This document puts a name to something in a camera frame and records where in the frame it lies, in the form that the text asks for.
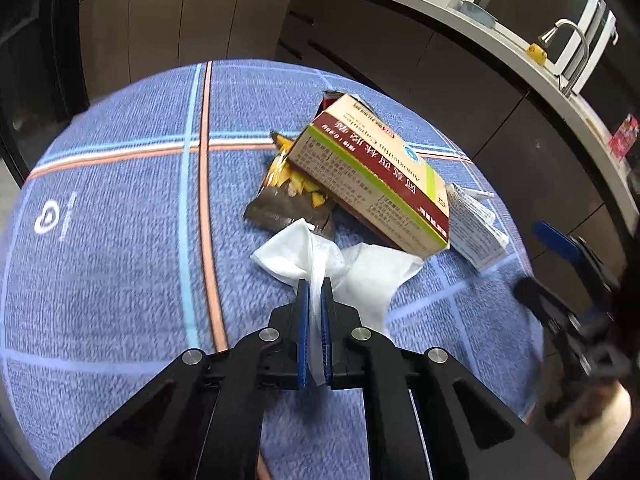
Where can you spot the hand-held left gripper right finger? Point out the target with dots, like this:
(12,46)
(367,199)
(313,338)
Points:
(326,340)

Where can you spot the pink detergent bottle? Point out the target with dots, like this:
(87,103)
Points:
(625,137)

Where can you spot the cream and maroon medicine box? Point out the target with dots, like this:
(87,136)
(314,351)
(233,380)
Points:
(370,180)

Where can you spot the blue plaid tablecloth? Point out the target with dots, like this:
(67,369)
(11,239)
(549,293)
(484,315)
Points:
(125,260)

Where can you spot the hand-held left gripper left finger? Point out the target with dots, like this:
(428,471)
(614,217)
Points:
(302,340)

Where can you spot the brown lower cabinets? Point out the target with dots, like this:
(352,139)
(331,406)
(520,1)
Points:
(200,25)

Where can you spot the brown snack wrapper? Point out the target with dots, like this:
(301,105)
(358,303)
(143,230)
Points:
(280,205)

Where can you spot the steel kitchen faucet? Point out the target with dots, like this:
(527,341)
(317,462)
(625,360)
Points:
(575,50)

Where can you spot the white tissue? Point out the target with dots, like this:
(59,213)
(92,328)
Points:
(370,275)

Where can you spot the yellow duck holder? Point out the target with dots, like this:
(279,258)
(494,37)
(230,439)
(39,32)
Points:
(537,53)

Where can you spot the white kitchen countertop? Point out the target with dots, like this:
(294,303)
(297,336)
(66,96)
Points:
(500,42)

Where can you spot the folded white paper leaflet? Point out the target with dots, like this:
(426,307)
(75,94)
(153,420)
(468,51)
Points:
(475,240)

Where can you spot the black framed glass door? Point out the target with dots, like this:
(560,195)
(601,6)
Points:
(65,35)

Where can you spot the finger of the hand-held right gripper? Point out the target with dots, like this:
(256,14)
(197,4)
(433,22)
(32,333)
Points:
(557,242)
(545,302)

